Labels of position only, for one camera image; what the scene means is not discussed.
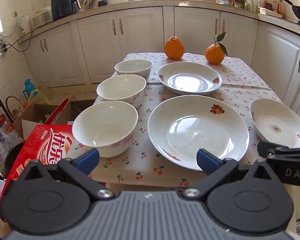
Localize white floral bowl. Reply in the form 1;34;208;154
96;74;147;108
72;101;139;158
114;59;153;80

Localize row of condiment bottles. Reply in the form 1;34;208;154
227;0;287;19

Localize clear plastic bag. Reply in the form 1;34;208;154
0;121;24;160

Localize orange with leaf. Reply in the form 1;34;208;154
205;32;228;65

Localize red printed carton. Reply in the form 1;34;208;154
0;124;77;203

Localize blue thermos jug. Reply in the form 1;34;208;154
24;79;38;100

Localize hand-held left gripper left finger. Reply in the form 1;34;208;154
17;148;115;202

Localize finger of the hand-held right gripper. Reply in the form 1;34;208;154
257;141;290;158

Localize yellow plastic bag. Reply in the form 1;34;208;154
30;89;50;104

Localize cherry print tablecloth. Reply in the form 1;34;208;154
72;52;300;188

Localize white electric kettle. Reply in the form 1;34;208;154
18;14;33;34

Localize white kitchen cabinets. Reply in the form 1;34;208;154
21;0;300;120

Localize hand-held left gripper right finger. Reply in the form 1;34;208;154
182;148;274;201

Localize black air fryer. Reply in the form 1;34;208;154
51;0;78;21

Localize wicker basket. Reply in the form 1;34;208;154
5;95;27;120

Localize white pink-flower deep plate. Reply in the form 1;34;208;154
249;98;300;148

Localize large white fruit-print plate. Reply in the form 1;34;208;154
147;95;250;172

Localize white rice cooker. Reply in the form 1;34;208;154
31;6;53;27

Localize open cardboard box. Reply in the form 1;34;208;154
14;94;95;140

